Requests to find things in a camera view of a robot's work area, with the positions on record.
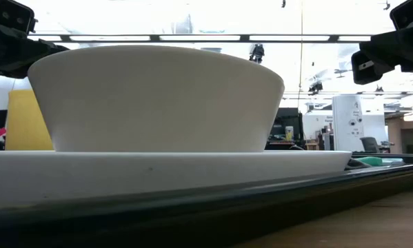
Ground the teal-handled metal spoon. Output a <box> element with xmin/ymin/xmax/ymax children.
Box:
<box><xmin>356</xmin><ymin>156</ymin><xmax>386</xmax><ymax>167</ymax></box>

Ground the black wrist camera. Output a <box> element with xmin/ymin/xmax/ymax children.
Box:
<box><xmin>0</xmin><ymin>0</ymin><xmax>38</xmax><ymax>35</ymax></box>
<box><xmin>389</xmin><ymin>0</ymin><xmax>413</xmax><ymax>30</ymax></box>

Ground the grey office chair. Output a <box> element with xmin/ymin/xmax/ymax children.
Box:
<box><xmin>359</xmin><ymin>136</ymin><xmax>383</xmax><ymax>154</ymax></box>

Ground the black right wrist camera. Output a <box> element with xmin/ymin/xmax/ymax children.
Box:
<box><xmin>389</xmin><ymin>0</ymin><xmax>413</xmax><ymax>30</ymax></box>

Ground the beige bowl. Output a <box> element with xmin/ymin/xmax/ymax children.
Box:
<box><xmin>27</xmin><ymin>44</ymin><xmax>285</xmax><ymax>153</ymax></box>

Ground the black hanging camera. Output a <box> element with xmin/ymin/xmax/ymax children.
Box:
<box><xmin>308</xmin><ymin>81</ymin><xmax>324</xmax><ymax>96</ymax></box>
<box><xmin>249</xmin><ymin>43</ymin><xmax>265</xmax><ymax>65</ymax></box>

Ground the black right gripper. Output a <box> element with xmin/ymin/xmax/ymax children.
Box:
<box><xmin>350</xmin><ymin>17</ymin><xmax>413</xmax><ymax>86</ymax></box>

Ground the black plastic tray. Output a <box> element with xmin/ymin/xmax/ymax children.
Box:
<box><xmin>0</xmin><ymin>153</ymin><xmax>413</xmax><ymax>248</ymax></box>

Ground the black ceiling light rail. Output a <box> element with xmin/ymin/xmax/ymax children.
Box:
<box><xmin>283</xmin><ymin>90</ymin><xmax>413</xmax><ymax>101</ymax></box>

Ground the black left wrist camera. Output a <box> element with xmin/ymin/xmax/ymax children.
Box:
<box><xmin>0</xmin><ymin>0</ymin><xmax>38</xmax><ymax>35</ymax></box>

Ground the black computer monitor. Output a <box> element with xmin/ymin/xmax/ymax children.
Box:
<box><xmin>270</xmin><ymin>107</ymin><xmax>305</xmax><ymax>145</ymax></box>

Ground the white round plate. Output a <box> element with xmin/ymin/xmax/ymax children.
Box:
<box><xmin>0</xmin><ymin>149</ymin><xmax>352</xmax><ymax>207</ymax></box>

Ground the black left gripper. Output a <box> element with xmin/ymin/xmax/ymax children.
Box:
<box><xmin>0</xmin><ymin>19</ymin><xmax>70</xmax><ymax>79</ymax></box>

